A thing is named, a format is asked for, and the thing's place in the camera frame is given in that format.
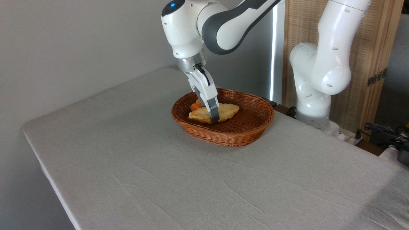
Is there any braided golden bread loaf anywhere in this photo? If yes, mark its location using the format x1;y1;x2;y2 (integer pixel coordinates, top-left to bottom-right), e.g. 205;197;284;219
188;103;240;124

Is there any black cable bundle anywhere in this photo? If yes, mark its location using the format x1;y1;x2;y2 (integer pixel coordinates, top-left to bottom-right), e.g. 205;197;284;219
355;122;409;151

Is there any white vertical pole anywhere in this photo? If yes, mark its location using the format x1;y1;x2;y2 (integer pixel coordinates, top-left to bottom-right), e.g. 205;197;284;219
269;0;285;104

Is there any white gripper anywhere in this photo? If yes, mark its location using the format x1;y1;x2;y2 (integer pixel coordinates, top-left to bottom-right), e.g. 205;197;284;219
184;65;220;124

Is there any white power strip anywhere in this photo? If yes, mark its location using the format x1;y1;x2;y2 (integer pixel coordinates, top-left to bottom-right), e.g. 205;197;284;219
332;127;365;145

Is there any dark metal screen hinge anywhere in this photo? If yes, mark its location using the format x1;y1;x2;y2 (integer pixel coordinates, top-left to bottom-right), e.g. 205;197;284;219
367;68;388;87

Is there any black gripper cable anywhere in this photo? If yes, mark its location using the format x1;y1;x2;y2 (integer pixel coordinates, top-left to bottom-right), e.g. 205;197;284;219
195;64;210;86

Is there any brown wicker basket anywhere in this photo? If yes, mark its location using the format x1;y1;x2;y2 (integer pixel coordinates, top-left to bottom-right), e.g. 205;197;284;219
171;88;275;147

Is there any grey tablecloth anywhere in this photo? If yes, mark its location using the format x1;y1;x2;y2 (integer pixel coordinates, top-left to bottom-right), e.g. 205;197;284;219
22;67;409;230

